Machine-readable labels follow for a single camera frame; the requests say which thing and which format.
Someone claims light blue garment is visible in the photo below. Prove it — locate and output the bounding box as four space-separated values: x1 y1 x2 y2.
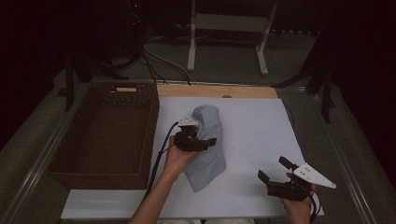
183 104 227 193

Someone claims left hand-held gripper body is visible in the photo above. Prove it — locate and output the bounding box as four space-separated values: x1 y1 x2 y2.
173 117 210 153

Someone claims person's left hand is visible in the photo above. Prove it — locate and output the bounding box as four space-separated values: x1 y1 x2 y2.
163 134 201 179

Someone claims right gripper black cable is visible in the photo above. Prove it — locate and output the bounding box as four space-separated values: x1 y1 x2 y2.
306 188 323 223

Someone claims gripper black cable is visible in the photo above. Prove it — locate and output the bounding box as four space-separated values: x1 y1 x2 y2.
145 121 180 200
306 188 323 223

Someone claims bundle of floor cables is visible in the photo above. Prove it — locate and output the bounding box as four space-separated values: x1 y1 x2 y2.
141 35 195 87

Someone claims white metal stand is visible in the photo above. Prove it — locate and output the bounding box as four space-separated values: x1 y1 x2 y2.
186 0 278 77

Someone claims white table mat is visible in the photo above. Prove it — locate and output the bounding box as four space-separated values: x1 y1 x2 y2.
60 96 325 220

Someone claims thin black cable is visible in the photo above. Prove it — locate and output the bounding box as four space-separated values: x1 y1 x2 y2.
283 104 296 129

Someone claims brown wicker basket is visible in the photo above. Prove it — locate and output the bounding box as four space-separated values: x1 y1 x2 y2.
46 82 161 190

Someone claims black floor stand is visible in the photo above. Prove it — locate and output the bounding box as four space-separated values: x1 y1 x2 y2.
270 18 340 124
57 55 130 113

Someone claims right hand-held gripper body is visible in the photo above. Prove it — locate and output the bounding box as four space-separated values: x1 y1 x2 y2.
266 162 337 203

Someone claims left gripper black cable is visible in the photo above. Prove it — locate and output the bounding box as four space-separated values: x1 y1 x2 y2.
145 121 180 200

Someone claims metal frame rail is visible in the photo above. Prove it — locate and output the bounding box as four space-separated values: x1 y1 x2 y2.
0 90 82 224
311 92 379 224

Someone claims person's right hand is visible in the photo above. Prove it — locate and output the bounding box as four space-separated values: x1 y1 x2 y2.
281 185 318 217

